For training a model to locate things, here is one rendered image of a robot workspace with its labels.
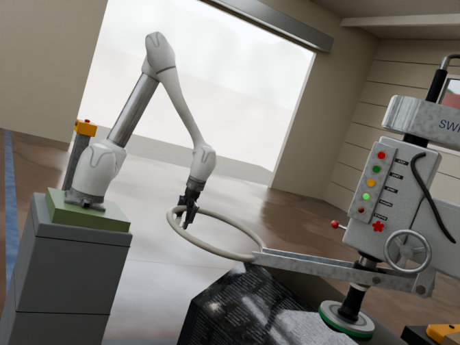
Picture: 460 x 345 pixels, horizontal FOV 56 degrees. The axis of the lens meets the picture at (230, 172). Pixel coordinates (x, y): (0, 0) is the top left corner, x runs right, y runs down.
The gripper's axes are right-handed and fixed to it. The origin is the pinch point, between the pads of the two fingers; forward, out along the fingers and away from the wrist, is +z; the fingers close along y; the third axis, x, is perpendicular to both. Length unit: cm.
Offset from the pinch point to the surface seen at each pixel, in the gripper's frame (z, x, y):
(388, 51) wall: -267, 784, -354
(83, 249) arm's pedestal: 14.2, -45.2, -5.0
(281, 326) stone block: 8, 2, 70
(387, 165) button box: -66, 3, 82
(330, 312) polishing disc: -6, 9, 82
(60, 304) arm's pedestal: 40, -48, -4
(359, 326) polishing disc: -6, 13, 93
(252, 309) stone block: 11, 3, 55
